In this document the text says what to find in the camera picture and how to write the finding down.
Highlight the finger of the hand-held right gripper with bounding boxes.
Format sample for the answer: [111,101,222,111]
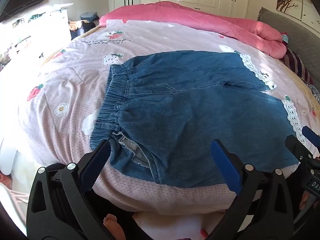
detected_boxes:
[301,126,320,153]
[286,134,317,167]

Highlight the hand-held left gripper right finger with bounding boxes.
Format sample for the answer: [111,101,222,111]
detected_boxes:
[207,139,294,240]

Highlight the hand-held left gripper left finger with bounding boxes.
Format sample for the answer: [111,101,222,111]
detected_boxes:
[26,139,112,240]

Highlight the blue denim pants lace trim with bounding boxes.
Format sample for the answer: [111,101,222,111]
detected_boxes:
[90,51,309,188]

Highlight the person's right hand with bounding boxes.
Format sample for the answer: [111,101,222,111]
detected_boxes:
[299,191,311,210]

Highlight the striped pillow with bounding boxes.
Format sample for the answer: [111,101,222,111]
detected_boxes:
[278,47,315,85]

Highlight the pink strawberry print bedsheet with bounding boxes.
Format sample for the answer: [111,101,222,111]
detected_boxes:
[17,19,320,216]

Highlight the grey quilted headboard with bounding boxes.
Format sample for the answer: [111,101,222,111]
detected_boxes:
[257,7,320,87]

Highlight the brown floral cloth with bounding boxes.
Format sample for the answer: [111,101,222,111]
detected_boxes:
[69,20,83,33]

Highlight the white dresser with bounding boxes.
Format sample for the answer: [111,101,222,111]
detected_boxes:
[0,3,73,68]

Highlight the grey bin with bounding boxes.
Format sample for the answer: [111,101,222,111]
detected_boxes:
[79,12,100,28]

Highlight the pink fleece blanket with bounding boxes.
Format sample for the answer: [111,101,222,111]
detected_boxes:
[99,1,288,58]

